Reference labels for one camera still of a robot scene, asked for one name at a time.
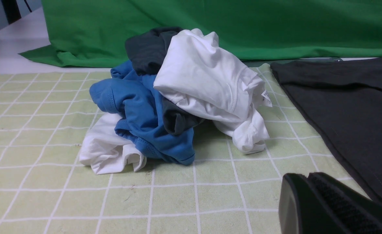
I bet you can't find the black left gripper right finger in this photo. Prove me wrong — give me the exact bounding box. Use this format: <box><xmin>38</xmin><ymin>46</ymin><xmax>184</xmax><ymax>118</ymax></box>
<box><xmin>308</xmin><ymin>172</ymin><xmax>382</xmax><ymax>234</ymax></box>

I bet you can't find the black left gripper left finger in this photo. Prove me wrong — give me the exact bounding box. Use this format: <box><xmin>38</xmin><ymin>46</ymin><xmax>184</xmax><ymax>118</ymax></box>
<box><xmin>278</xmin><ymin>173</ymin><xmax>351</xmax><ymax>234</ymax></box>

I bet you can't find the dark gray long-sleeve top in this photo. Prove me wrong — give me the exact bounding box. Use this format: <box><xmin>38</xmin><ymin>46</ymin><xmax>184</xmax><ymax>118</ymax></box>
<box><xmin>270</xmin><ymin>57</ymin><xmax>382</xmax><ymax>205</ymax></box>

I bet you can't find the gray metal base bar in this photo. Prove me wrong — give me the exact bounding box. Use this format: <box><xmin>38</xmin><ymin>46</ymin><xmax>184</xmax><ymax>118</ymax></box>
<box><xmin>241</xmin><ymin>57</ymin><xmax>343</xmax><ymax>68</ymax></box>

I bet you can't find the white crumpled shirt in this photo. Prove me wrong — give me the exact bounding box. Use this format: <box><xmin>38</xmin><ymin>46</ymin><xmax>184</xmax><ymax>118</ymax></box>
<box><xmin>153</xmin><ymin>29</ymin><xmax>272</xmax><ymax>154</ymax></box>

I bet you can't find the blue crumpled shirt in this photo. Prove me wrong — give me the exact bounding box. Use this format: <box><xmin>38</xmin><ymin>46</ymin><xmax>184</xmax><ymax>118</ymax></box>
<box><xmin>89</xmin><ymin>60</ymin><xmax>195</xmax><ymax>165</ymax></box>

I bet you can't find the white crumpled cloth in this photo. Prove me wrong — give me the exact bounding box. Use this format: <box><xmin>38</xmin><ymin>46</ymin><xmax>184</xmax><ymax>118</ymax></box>
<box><xmin>78</xmin><ymin>113</ymin><xmax>147</xmax><ymax>175</ymax></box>

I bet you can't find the dark gray crumpled shirt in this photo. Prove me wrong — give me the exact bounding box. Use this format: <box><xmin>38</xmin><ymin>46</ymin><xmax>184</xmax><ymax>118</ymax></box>
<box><xmin>125</xmin><ymin>27</ymin><xmax>204</xmax><ymax>135</ymax></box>

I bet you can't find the green checkered table mat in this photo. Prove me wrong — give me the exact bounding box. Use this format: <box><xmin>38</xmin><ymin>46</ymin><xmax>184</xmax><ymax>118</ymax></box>
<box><xmin>0</xmin><ymin>68</ymin><xmax>364</xmax><ymax>234</ymax></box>

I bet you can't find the green backdrop cloth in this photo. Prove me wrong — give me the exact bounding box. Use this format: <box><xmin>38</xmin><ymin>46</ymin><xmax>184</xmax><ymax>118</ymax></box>
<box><xmin>21</xmin><ymin>0</ymin><xmax>382</xmax><ymax>68</ymax></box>

